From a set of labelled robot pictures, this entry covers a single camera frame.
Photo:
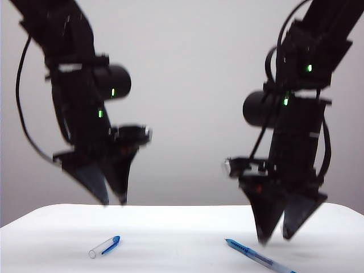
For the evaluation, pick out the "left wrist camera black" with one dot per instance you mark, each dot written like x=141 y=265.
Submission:
x=132 y=133

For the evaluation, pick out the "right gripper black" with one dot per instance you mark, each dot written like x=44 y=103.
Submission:
x=293 y=167

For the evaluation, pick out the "blue ballpoint pen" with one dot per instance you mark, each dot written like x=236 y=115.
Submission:
x=256 y=254
x=105 y=247

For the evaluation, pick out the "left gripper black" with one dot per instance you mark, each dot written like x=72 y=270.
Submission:
x=91 y=150

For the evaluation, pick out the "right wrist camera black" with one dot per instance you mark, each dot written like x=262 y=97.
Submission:
x=244 y=166

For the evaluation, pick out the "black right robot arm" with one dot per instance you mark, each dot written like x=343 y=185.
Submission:
x=301 y=71

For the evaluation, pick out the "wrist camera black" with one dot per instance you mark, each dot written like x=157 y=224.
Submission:
x=132 y=133
x=244 y=166

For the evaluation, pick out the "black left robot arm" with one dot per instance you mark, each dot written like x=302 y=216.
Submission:
x=74 y=65

